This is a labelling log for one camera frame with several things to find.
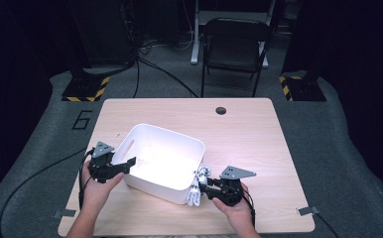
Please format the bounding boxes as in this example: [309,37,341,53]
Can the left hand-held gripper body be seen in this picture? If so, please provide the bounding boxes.
[87,141,132,184]

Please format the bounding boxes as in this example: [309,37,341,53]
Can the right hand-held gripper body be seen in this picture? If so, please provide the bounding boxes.
[208,165,258,207]

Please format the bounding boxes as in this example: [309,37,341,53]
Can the black and white striped cloth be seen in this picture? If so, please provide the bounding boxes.
[186,166,212,208]

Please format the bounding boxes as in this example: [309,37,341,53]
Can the white plastic bin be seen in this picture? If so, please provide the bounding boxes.
[111,123,206,206]

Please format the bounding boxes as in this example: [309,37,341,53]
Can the person's right hand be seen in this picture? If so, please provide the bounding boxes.
[211,182,255,232]

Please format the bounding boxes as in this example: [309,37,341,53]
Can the person's left hand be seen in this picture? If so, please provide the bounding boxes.
[80,160,126,216]

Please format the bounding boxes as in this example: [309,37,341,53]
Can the grey tape strip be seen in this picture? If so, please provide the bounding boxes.
[52,208,77,219]
[295,204,321,217]

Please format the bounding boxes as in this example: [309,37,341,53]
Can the black stand base yellow stripes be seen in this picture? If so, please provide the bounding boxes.
[61,66,111,103]
[278,70,327,103]

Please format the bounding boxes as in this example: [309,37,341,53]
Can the black folding chair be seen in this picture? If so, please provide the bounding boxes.
[199,17,274,99]

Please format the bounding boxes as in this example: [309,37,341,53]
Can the black equipment cabinet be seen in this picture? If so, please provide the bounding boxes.
[66,0,138,67]

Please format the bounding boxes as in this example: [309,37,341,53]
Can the right hand-held gripper cable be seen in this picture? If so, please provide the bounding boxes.
[241,188,257,230]

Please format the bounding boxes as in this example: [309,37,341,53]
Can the hand-held gripper cable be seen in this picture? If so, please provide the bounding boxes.
[77,148,96,211]
[241,188,257,230]

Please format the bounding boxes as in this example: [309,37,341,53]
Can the left hand-held gripper cable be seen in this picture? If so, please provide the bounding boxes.
[77,148,96,211]

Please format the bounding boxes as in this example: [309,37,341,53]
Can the long black floor cable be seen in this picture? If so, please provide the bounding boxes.
[0,147,88,238]

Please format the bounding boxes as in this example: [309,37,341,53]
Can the black cable at table corner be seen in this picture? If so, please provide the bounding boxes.
[315,212,341,238]

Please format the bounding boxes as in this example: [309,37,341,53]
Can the tangle of floor cables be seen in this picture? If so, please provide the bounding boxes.
[138,31,195,56]

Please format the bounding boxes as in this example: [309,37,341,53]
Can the white metal desk frame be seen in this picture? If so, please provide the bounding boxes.
[190,0,277,69]

